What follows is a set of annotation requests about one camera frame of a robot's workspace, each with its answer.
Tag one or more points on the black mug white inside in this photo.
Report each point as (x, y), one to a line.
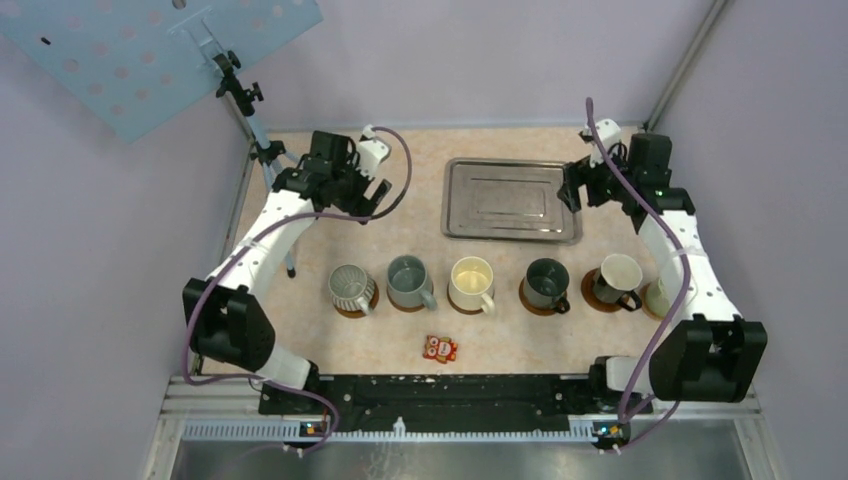
(615, 282)

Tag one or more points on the brown wooden coaster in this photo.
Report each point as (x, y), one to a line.
(463, 311)
(407, 305)
(530, 306)
(358, 313)
(587, 283)

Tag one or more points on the grey blue mug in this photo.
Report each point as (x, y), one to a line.
(407, 276)

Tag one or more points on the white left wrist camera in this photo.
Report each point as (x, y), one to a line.
(372, 151)

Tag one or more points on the grey ribbed mug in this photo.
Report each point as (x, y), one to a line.
(351, 288)

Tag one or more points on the dark green mug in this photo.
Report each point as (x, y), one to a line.
(545, 286)

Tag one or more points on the blue perforated panel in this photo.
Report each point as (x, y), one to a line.
(136, 64)

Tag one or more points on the cream mug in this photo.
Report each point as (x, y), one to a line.
(471, 285)

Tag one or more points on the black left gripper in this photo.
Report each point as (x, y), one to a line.
(359, 204)

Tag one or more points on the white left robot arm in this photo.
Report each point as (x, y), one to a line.
(224, 313)

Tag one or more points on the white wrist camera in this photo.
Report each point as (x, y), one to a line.
(372, 151)
(609, 133)

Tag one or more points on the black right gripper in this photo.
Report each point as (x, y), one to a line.
(576, 175)

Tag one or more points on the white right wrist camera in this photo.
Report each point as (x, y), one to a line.
(609, 133)

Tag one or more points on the light green mug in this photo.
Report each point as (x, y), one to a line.
(659, 301)

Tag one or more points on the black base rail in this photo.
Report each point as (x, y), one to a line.
(571, 394)

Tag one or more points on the red owl toy block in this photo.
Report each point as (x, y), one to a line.
(440, 349)

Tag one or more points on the silver metal tray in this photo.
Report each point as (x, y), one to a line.
(507, 200)

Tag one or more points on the woven rattan coaster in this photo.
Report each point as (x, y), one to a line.
(644, 294)

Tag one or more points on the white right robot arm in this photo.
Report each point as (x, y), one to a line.
(711, 352)

